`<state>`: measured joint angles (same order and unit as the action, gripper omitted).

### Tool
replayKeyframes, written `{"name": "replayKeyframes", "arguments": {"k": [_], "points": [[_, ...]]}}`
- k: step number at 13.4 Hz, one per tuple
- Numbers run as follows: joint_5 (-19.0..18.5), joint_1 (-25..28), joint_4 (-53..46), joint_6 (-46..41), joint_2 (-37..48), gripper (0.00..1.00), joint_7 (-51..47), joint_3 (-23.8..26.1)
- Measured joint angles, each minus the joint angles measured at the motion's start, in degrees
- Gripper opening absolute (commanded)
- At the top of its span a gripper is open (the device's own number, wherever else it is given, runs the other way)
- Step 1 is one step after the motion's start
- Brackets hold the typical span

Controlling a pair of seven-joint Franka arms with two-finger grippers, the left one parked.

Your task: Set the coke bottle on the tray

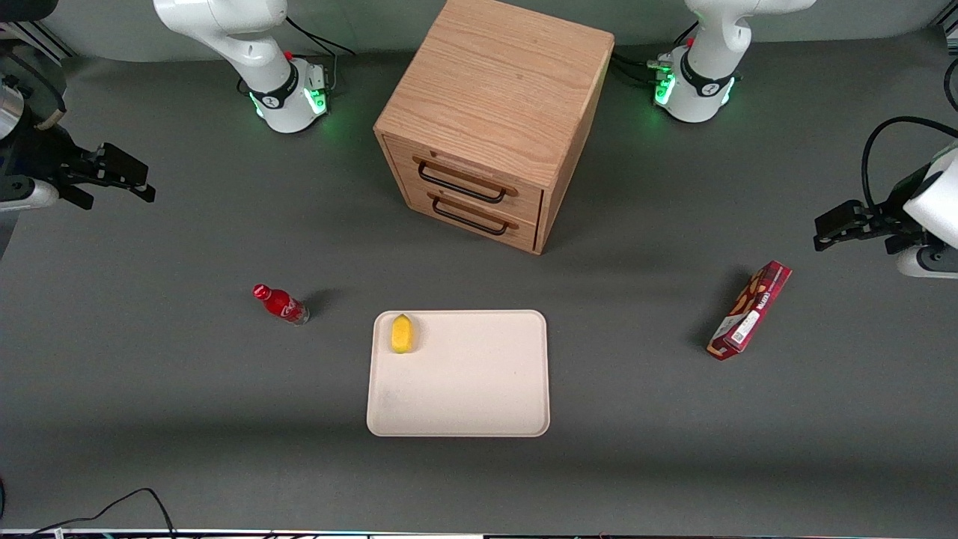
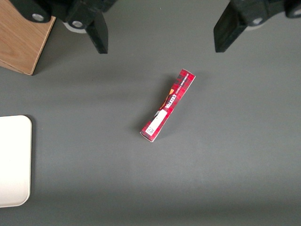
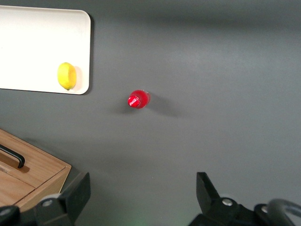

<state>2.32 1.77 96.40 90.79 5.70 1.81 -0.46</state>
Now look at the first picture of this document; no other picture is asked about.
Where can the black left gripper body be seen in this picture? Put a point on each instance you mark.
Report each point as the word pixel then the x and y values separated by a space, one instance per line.
pixel 895 209

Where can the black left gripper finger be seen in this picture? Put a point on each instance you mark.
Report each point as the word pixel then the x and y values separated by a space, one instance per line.
pixel 842 218
pixel 842 238

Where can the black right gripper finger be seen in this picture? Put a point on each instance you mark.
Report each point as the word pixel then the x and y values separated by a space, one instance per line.
pixel 123 165
pixel 141 192

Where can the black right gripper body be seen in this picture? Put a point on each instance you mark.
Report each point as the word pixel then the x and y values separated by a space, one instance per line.
pixel 46 159

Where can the red coke bottle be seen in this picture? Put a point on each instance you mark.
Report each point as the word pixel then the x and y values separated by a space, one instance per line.
pixel 283 305

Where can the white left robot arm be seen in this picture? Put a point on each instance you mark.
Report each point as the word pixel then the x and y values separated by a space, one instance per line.
pixel 711 45

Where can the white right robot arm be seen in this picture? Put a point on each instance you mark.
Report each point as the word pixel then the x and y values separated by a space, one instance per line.
pixel 224 30

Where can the beige plastic tray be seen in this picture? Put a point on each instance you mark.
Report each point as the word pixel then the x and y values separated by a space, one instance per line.
pixel 479 382

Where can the red snack box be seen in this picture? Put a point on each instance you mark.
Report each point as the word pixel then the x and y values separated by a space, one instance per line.
pixel 748 314

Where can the grey base connector block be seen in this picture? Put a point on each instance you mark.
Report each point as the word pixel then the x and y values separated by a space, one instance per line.
pixel 316 78
pixel 660 64

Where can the yellow lemon toy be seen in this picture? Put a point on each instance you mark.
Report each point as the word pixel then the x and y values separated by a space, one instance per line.
pixel 403 337

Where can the wooden drawer front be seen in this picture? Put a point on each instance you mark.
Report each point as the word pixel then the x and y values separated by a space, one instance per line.
pixel 524 203
pixel 524 232

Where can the wooden drawer cabinet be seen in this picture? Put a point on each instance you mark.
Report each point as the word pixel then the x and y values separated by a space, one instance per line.
pixel 494 75

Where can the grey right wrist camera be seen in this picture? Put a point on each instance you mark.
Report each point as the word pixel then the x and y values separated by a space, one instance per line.
pixel 30 196

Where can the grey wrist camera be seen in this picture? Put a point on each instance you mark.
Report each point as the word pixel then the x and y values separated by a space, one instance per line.
pixel 928 263
pixel 30 196

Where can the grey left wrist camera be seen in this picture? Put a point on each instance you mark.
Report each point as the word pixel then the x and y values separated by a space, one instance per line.
pixel 928 263

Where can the aluminium frame profile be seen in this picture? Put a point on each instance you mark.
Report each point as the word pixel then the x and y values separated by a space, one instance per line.
pixel 37 41
pixel 949 15

